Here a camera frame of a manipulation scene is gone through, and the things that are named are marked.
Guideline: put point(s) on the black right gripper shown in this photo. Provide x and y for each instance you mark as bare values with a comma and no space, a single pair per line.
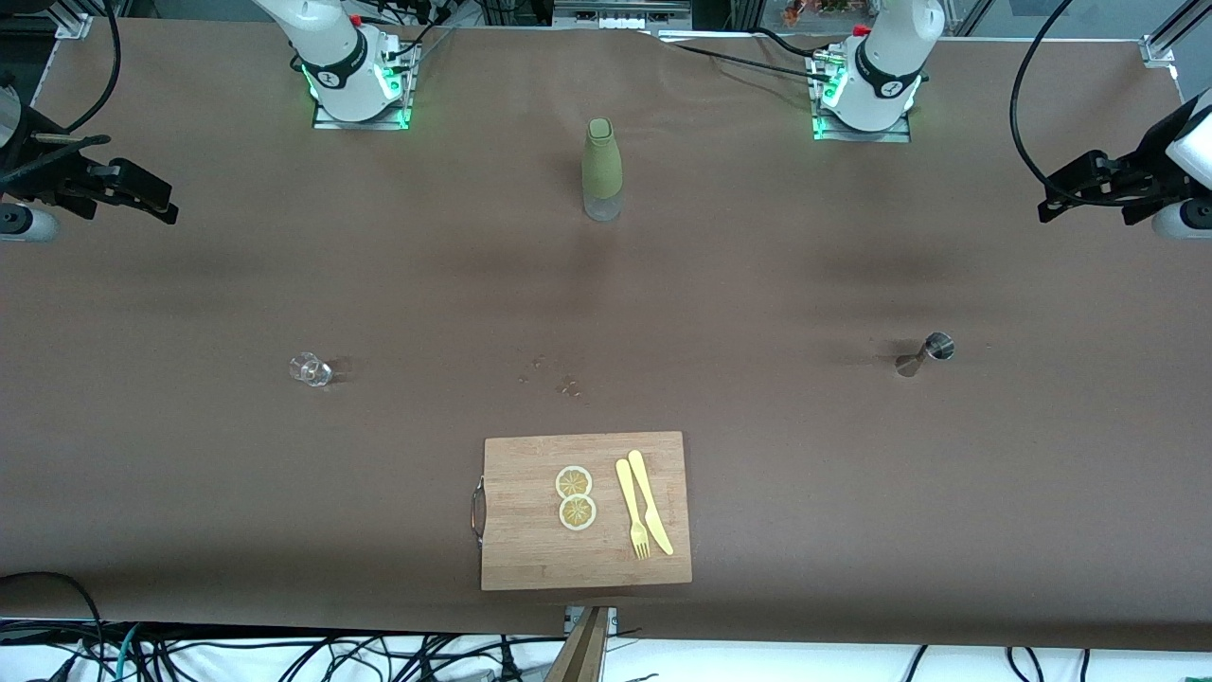
28,163

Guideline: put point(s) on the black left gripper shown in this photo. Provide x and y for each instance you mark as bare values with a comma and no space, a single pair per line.
1151,152

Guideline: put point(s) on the steel double jigger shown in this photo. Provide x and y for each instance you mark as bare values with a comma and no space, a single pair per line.
937,348

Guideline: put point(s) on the small clear glass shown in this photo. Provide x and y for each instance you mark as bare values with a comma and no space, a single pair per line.
311,369

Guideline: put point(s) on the green sleeved glass bottle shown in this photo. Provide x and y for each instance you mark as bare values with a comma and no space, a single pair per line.
601,161

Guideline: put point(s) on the grey power strip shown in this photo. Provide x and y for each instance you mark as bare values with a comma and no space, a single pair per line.
620,17

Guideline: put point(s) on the yellow plastic knife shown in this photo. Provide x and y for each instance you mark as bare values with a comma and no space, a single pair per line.
651,502

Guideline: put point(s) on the yellow plastic fork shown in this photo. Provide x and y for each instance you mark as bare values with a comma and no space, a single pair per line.
629,493

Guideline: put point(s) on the lemon slice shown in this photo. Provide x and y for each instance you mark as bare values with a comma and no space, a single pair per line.
574,481
578,512

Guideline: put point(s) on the wooden cutting board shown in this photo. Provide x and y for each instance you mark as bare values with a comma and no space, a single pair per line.
530,549

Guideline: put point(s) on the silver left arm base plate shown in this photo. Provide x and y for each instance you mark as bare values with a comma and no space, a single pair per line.
857,135

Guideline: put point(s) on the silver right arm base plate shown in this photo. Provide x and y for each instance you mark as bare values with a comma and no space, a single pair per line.
360,124

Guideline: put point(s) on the metal post bracket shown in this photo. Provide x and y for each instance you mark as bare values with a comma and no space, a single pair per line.
612,616

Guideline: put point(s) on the wooden camera post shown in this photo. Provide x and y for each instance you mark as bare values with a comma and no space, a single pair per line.
582,654

